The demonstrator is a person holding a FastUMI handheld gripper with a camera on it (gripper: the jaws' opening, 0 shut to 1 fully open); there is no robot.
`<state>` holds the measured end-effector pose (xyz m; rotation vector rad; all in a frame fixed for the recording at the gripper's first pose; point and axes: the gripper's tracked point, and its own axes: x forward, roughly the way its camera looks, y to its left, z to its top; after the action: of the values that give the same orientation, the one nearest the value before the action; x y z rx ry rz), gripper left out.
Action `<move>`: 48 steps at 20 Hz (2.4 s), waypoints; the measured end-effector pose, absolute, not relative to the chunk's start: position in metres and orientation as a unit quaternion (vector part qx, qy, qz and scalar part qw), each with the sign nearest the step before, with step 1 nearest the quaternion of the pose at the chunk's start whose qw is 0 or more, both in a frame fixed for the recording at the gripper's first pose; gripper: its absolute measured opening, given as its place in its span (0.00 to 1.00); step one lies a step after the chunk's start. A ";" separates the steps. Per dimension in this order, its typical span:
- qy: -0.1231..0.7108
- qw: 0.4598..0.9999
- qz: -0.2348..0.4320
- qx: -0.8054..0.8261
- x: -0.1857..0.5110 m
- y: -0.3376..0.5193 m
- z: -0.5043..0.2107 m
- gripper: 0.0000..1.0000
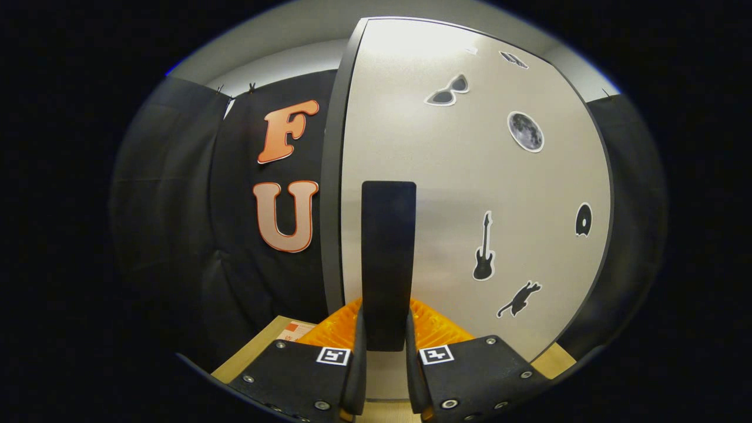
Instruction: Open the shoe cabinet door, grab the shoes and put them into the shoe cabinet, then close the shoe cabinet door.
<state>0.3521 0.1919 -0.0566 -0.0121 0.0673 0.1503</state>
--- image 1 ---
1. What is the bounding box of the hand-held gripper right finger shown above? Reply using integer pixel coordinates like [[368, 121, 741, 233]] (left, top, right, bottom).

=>
[[405, 297, 550, 423]]

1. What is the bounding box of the grey shoe cabinet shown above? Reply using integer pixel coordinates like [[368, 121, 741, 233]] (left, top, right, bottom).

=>
[[320, 16, 616, 362]]

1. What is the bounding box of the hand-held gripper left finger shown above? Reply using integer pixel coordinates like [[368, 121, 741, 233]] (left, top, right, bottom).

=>
[[228, 297, 368, 423]]

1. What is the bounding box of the black backdrop cloth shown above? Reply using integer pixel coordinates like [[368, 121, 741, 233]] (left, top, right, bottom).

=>
[[109, 69, 667, 377]]

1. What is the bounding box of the black door handle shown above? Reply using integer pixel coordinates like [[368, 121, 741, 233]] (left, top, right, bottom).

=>
[[361, 181, 417, 352]]

